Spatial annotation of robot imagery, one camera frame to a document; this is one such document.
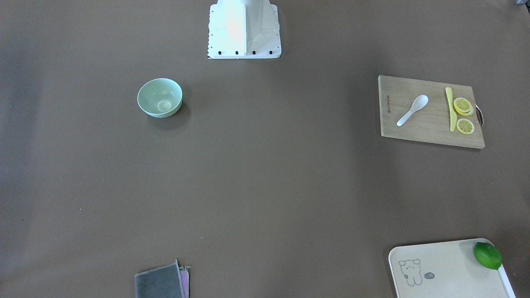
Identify light green bowl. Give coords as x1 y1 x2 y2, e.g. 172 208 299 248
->
137 78 183 118

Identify grey folded cloth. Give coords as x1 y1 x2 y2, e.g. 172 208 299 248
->
135 260 190 298

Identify wooden cutting board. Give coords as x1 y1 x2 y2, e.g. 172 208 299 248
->
378 75 485 149

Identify yellow plastic knife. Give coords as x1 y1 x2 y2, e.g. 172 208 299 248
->
445 87 458 132

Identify lower lemon slice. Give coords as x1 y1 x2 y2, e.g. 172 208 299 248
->
455 118 475 135

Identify lemon slice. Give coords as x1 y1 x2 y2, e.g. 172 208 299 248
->
455 118 475 135
453 97 475 116

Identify upper lemon slice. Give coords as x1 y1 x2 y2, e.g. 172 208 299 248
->
453 97 475 116

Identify cream tray with bear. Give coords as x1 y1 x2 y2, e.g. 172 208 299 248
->
388 238 515 298

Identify green lime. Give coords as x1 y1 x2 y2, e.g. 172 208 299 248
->
473 242 502 270

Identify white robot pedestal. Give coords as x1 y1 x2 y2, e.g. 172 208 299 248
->
207 0 282 59

